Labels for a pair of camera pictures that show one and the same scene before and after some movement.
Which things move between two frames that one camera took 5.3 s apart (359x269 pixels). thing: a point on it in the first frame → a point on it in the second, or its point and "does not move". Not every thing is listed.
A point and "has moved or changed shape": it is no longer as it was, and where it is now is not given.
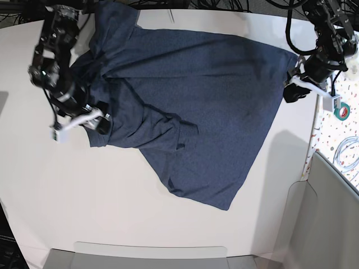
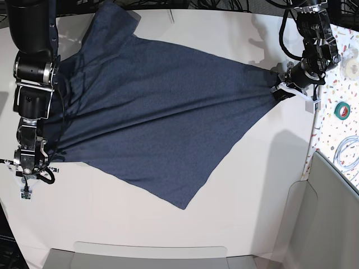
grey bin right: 321,228 does not move
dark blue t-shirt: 199,106 has moved or changed shape
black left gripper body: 69,104 → 31,158
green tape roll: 336,111 does not move
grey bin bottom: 115,256 does not move
